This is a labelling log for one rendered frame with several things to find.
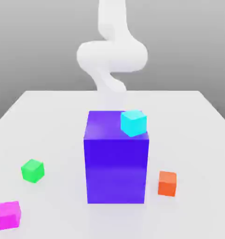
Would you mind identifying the small cyan cube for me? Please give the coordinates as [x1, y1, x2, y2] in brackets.
[120, 109, 148, 138]

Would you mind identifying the small orange cube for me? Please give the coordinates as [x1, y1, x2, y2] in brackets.
[157, 170, 177, 197]

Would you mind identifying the small magenta cube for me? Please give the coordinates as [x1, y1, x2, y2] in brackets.
[0, 200, 22, 231]

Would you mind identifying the small green cube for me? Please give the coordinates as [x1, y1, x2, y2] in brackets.
[20, 158, 45, 184]

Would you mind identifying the large purple box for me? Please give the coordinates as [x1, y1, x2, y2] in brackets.
[83, 110, 150, 204]

